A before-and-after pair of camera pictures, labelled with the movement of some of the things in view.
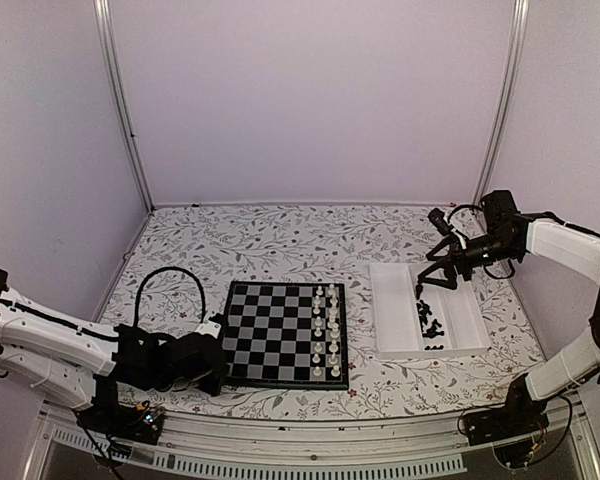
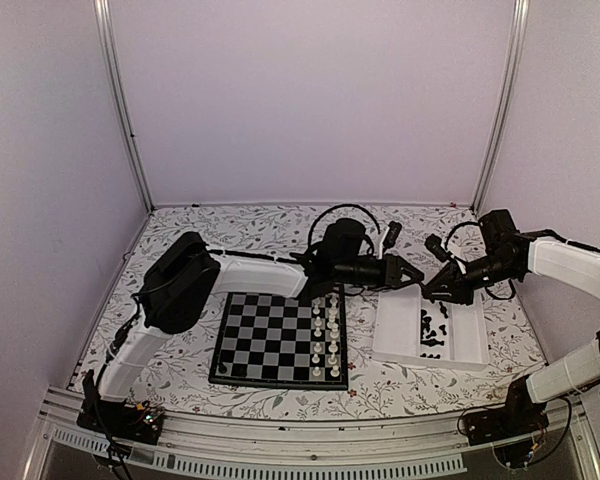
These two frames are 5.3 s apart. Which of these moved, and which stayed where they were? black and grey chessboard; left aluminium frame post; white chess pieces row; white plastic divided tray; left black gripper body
Moved: white plastic divided tray; left black gripper body
Stayed: black and grey chessboard; white chess pieces row; left aluminium frame post
